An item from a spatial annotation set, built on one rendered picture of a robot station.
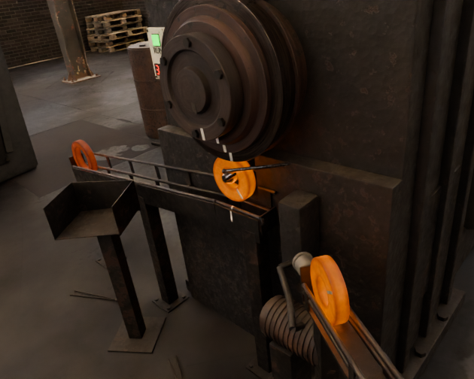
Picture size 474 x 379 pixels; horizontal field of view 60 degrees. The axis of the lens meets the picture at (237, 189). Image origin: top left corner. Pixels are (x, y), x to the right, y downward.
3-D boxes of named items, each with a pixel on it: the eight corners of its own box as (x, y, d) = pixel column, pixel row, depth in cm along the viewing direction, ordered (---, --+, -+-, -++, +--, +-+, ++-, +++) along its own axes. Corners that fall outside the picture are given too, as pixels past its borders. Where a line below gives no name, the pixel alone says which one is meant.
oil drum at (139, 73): (177, 117, 473) (162, 35, 432) (212, 125, 435) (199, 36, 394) (134, 134, 437) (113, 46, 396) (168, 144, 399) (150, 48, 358)
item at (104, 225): (115, 316, 196) (71, 182, 162) (168, 317, 191) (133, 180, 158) (96, 351, 178) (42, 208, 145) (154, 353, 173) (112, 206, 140)
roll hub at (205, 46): (231, 24, 96) (252, 137, 107) (162, 38, 116) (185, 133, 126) (214, 28, 93) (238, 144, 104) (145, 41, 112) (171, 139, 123)
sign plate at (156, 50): (159, 77, 156) (150, 27, 148) (206, 83, 139) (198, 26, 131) (155, 79, 154) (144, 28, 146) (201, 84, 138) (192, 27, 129)
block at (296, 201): (301, 251, 133) (298, 186, 122) (322, 260, 128) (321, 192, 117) (281, 268, 126) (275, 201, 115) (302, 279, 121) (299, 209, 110)
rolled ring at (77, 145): (80, 140, 197) (86, 137, 199) (67, 143, 211) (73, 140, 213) (95, 175, 202) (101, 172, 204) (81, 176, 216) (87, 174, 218)
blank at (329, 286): (332, 318, 102) (320, 321, 101) (317, 256, 104) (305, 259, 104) (357, 326, 86) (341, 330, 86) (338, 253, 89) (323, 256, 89)
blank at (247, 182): (213, 164, 137) (205, 168, 135) (237, 144, 124) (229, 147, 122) (238, 203, 136) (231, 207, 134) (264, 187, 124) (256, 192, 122)
